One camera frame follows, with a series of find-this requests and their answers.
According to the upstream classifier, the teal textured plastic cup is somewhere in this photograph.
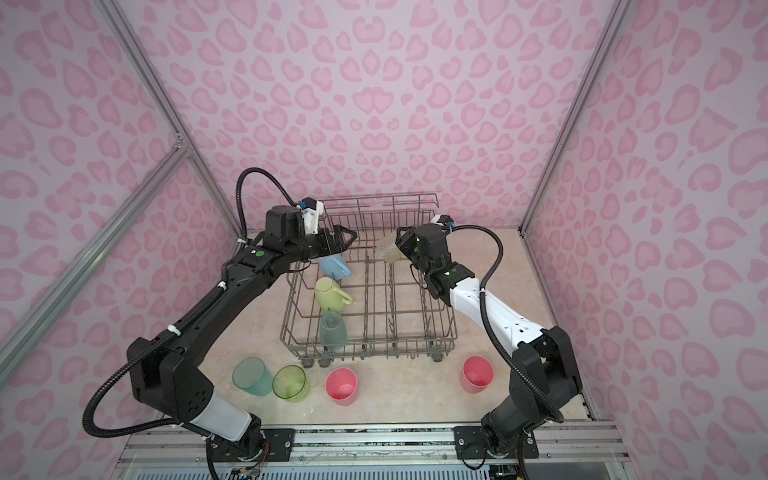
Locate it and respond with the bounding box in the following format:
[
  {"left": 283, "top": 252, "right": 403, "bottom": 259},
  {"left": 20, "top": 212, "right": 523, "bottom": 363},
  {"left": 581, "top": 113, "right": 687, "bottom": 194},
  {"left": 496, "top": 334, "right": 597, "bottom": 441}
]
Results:
[{"left": 319, "top": 311, "right": 348, "bottom": 352}]

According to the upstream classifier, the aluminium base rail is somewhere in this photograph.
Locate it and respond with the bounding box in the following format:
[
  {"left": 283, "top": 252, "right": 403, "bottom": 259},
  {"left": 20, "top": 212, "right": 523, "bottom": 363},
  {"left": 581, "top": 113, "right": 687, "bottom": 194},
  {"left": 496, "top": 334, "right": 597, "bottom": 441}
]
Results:
[{"left": 111, "top": 420, "right": 637, "bottom": 479}]

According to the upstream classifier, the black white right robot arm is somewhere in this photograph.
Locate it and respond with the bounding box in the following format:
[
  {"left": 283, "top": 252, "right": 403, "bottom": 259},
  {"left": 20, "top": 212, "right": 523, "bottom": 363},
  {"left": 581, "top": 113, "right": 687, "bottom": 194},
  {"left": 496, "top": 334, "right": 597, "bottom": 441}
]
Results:
[{"left": 395, "top": 215, "right": 583, "bottom": 456}]

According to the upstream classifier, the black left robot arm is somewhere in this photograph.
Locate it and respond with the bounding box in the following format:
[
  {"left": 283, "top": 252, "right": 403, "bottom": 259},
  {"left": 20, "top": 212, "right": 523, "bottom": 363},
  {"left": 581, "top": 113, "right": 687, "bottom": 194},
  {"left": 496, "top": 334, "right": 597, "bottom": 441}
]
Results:
[{"left": 128, "top": 205, "right": 357, "bottom": 455}]

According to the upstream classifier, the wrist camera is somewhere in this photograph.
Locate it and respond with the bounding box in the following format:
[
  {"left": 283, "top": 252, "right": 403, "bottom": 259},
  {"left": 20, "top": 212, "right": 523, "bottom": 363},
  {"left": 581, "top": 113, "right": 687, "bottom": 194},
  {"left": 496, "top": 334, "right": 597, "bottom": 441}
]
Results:
[
  {"left": 430, "top": 214, "right": 455, "bottom": 229},
  {"left": 298, "top": 197, "right": 325, "bottom": 235}
]

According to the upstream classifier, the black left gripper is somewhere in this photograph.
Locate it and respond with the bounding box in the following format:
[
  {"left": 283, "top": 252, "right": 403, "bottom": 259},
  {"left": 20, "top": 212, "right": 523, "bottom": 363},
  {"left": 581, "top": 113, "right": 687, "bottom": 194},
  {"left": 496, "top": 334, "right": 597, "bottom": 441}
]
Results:
[{"left": 285, "top": 224, "right": 356, "bottom": 265}]

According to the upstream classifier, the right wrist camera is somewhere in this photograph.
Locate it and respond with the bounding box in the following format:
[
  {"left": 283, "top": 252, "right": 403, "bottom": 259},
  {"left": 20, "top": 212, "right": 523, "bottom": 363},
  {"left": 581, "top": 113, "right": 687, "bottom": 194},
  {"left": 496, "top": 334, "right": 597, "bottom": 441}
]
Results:
[{"left": 430, "top": 214, "right": 455, "bottom": 229}]

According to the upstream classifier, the left aluminium frame strut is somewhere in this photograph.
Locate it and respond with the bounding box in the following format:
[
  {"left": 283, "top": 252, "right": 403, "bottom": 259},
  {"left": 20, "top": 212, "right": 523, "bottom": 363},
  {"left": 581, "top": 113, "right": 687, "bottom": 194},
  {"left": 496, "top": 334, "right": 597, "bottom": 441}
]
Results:
[{"left": 1, "top": 141, "right": 189, "bottom": 385}]

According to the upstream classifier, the grey wire dish rack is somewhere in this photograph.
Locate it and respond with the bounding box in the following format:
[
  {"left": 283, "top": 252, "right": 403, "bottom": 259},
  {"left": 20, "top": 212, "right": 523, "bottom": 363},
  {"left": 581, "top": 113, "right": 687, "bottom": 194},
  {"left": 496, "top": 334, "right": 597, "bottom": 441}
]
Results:
[{"left": 280, "top": 193, "right": 458, "bottom": 368}]

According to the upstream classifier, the pink plastic cup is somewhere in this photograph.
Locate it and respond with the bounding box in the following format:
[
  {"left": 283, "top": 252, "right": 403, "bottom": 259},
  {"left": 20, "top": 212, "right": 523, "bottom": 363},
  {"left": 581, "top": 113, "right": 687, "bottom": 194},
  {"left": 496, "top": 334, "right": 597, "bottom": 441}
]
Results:
[
  {"left": 460, "top": 356, "right": 495, "bottom": 394},
  {"left": 325, "top": 368, "right": 358, "bottom": 406}
]

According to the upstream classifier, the green transparent plastic cup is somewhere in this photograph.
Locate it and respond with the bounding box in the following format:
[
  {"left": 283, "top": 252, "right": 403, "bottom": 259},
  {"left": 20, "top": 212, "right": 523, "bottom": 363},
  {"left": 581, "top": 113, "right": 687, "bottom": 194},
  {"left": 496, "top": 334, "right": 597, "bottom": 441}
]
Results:
[{"left": 272, "top": 365, "right": 310, "bottom": 403}]

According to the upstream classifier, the pink plastic cup centre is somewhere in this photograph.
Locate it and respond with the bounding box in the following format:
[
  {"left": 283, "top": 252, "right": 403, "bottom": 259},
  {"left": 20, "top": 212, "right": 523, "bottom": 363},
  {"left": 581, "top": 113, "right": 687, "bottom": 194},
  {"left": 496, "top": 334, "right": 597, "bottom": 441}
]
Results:
[{"left": 325, "top": 368, "right": 358, "bottom": 406}]

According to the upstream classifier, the teal plastic cup front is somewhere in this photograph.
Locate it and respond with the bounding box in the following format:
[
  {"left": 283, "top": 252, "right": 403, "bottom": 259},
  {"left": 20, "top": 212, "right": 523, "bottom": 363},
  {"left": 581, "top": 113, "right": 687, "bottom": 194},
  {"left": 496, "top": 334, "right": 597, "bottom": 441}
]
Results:
[{"left": 231, "top": 357, "right": 273, "bottom": 397}]

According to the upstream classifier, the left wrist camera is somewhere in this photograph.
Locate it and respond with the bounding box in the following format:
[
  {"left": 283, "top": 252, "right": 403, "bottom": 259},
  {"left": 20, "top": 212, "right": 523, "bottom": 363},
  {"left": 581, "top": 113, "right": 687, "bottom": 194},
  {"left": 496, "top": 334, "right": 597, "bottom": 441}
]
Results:
[{"left": 298, "top": 197, "right": 325, "bottom": 235}]

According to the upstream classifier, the pale yellow plastic cup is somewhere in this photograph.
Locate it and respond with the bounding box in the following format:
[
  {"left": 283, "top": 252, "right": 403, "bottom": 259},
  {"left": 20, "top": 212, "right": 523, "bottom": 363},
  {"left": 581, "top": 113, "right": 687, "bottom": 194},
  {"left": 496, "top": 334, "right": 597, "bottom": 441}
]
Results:
[{"left": 376, "top": 231, "right": 407, "bottom": 264}]

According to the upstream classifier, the light blue ceramic mug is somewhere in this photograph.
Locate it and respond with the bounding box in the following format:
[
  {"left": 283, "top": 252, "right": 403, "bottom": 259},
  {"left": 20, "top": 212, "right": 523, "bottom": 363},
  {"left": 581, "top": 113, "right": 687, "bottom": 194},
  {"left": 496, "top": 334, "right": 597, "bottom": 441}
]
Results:
[{"left": 317, "top": 254, "right": 352, "bottom": 281}]

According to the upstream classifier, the pink plastic cup right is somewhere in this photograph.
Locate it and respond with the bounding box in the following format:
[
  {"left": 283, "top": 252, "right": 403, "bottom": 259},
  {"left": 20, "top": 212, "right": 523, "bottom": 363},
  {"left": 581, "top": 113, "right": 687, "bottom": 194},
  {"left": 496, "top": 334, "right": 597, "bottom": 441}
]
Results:
[{"left": 460, "top": 356, "right": 495, "bottom": 394}]

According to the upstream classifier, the light green ceramic mug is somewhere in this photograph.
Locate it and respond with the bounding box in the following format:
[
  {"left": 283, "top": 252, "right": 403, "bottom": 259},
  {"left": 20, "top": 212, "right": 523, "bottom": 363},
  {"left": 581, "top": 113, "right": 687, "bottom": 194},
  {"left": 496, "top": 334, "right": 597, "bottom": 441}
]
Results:
[{"left": 314, "top": 277, "right": 354, "bottom": 313}]

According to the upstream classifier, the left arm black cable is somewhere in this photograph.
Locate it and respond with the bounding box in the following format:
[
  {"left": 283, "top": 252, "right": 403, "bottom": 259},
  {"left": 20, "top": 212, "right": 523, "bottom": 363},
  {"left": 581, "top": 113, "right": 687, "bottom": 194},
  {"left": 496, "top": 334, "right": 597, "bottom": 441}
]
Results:
[{"left": 82, "top": 167, "right": 298, "bottom": 438}]

